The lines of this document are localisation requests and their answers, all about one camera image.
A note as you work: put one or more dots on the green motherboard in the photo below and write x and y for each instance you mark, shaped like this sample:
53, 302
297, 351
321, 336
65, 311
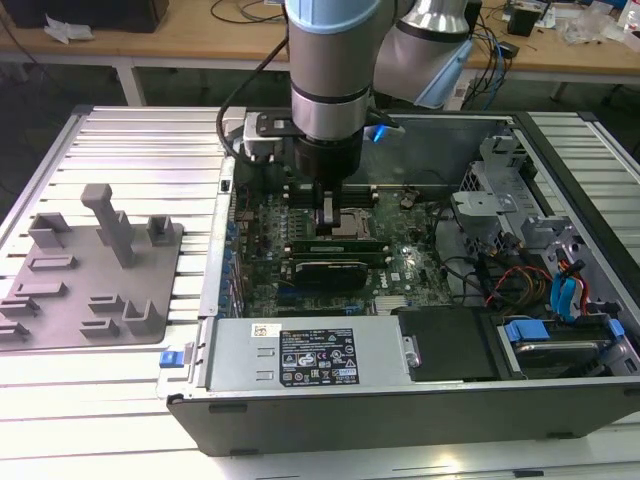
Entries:
400, 240

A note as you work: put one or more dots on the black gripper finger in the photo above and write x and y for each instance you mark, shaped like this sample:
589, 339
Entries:
318, 210

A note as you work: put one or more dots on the hard disk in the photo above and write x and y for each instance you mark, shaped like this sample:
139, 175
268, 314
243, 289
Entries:
555, 357

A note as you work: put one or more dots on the blue disk carrier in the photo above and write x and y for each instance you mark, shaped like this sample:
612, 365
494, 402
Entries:
525, 332

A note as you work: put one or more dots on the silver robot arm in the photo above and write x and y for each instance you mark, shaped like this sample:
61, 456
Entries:
330, 50

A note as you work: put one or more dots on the black RAM slot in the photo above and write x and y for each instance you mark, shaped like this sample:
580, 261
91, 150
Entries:
362, 198
380, 262
362, 187
340, 256
362, 192
362, 204

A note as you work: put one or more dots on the black plastic cover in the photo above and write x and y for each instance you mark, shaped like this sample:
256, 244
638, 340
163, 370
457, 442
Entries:
450, 345

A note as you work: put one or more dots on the silver CPU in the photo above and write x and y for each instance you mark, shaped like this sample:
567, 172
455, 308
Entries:
347, 227

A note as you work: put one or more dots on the grey parts rack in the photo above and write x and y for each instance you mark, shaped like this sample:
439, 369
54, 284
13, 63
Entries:
90, 280

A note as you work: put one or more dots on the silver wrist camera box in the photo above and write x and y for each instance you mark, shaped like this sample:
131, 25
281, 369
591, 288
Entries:
262, 147

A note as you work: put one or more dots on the green RAM stick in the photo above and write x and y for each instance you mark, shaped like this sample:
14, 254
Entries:
350, 246

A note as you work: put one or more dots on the small black device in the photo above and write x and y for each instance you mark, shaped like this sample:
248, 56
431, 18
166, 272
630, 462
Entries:
524, 22

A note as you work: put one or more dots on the black graphics card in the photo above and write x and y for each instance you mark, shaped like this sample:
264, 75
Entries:
330, 277

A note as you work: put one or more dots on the white crumpled paper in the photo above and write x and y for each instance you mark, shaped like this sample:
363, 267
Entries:
67, 30

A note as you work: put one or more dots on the CPU socket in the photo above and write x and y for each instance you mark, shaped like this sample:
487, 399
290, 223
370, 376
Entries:
352, 212

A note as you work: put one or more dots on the silver drive cage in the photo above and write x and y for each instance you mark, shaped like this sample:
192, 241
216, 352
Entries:
480, 202

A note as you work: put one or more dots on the blue case latch tab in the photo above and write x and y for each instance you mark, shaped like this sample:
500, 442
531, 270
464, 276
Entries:
170, 359

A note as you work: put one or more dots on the large black box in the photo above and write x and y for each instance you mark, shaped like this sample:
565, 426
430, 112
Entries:
90, 12

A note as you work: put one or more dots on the silver finned heatsink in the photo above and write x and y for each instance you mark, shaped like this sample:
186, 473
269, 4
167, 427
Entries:
391, 305

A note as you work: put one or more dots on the clear plastic bags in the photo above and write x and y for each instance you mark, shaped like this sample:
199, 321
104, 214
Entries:
585, 25

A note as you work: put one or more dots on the silver power supply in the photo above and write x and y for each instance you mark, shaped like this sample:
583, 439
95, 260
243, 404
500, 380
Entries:
235, 350

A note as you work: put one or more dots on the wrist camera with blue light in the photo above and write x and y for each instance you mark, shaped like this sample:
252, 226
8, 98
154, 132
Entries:
382, 132

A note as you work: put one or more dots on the silver coin cell battery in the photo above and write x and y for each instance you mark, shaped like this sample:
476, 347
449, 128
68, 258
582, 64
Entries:
406, 201

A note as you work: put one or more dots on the wooden desk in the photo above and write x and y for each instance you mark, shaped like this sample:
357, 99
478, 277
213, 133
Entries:
200, 45

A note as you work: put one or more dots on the small black adapter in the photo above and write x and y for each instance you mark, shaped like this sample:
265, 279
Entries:
510, 50

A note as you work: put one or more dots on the black and silver PC case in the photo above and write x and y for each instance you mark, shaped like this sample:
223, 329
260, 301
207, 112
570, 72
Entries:
400, 420

